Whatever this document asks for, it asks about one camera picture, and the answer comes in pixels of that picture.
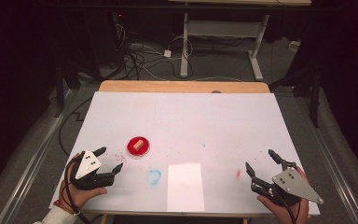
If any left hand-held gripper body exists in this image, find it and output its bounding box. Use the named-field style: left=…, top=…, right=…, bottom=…
left=69, top=150, right=116, bottom=191

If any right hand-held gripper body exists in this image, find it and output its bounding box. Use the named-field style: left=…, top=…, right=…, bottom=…
left=250, top=167, right=324, bottom=207

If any small wooden stamp block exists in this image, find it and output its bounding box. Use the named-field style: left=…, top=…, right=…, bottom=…
left=132, top=139, right=145, bottom=152

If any round red ink pad dish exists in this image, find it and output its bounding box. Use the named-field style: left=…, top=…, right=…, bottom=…
left=126, top=135, right=151, bottom=159

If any person's left hand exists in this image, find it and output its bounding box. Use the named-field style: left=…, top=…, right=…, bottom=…
left=58, top=151, right=108, bottom=212

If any person's right hand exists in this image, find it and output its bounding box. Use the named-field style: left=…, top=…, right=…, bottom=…
left=256, top=166, right=310, bottom=224

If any white sleeve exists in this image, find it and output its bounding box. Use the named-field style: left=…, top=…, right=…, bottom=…
left=32, top=204, right=82, bottom=224

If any black stand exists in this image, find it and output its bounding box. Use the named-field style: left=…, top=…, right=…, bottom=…
left=268, top=66, right=323, bottom=129
left=45, top=60, right=82, bottom=119

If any white paper sheet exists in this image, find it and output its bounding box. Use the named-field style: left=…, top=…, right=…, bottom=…
left=166, top=162, right=206, bottom=213

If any large white board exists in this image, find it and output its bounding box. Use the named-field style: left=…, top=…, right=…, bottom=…
left=48, top=91, right=321, bottom=217

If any wooden table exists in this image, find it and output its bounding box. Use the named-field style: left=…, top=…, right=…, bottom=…
left=83, top=79, right=311, bottom=224

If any small white box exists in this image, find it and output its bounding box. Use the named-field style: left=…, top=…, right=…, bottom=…
left=288, top=40, right=302, bottom=52

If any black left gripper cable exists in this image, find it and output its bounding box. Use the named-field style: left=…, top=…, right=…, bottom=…
left=62, top=157, right=91, bottom=224

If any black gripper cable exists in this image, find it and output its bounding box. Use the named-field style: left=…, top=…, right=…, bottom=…
left=62, top=157, right=91, bottom=224
left=282, top=201, right=302, bottom=224

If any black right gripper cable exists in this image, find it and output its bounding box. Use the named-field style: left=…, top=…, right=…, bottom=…
left=282, top=201, right=302, bottom=224

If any metal floor rail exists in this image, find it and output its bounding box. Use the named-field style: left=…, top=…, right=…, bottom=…
left=0, top=88, right=76, bottom=224
left=292, top=92, right=358, bottom=224

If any black floor cable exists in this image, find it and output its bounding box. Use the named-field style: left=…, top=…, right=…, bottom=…
left=58, top=97, right=93, bottom=158

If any orange bead bracelet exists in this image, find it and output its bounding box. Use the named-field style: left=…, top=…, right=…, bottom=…
left=53, top=200, right=76, bottom=217

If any tangle of black floor cables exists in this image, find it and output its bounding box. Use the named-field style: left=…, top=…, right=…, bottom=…
left=111, top=22, right=195, bottom=81

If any white floor cable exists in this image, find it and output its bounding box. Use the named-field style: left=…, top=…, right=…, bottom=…
left=141, top=63, right=245, bottom=83

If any white metal frame desk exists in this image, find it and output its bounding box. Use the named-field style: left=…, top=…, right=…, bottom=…
left=167, top=0, right=312, bottom=82

